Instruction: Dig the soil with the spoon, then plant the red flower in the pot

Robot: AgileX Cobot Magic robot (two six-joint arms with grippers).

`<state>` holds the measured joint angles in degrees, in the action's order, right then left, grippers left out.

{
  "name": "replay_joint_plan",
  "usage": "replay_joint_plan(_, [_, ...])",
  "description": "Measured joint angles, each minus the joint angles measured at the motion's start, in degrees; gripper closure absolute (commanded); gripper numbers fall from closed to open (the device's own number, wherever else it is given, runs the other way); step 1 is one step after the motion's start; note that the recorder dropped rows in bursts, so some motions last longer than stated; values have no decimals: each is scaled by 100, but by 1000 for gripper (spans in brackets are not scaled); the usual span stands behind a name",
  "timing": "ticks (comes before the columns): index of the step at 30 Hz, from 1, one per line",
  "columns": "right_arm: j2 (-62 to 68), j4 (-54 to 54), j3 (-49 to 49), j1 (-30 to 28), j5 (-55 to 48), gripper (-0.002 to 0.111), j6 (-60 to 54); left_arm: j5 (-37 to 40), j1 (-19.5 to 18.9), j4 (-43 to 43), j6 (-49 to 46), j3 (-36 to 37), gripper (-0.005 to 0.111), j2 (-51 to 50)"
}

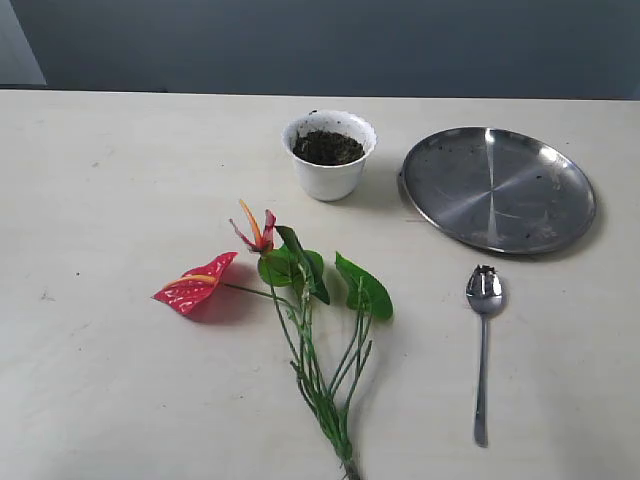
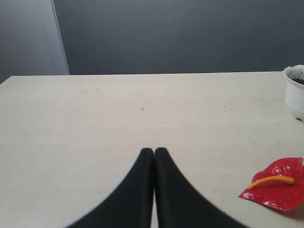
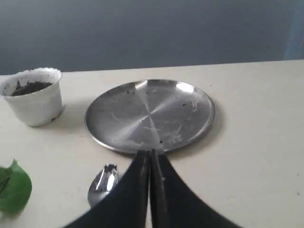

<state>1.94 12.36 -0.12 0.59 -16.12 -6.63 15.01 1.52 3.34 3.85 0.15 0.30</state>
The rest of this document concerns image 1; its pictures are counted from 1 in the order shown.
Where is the stainless steel spoon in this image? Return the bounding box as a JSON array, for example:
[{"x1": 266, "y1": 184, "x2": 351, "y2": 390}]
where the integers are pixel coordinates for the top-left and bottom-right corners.
[{"x1": 465, "y1": 265, "x2": 503, "y2": 448}]

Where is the artificial red anthurium plant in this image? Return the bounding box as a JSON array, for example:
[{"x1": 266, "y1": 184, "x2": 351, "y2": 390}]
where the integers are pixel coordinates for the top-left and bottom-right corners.
[{"x1": 151, "y1": 199, "x2": 395, "y2": 480}]

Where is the round stainless steel plate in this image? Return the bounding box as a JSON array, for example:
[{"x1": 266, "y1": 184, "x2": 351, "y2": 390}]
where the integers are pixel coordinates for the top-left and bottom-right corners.
[{"x1": 399, "y1": 126, "x2": 597, "y2": 255}]

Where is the white plastic flower pot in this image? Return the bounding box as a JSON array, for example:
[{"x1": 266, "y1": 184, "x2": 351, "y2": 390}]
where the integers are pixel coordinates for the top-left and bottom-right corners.
[{"x1": 282, "y1": 110, "x2": 377, "y2": 202}]

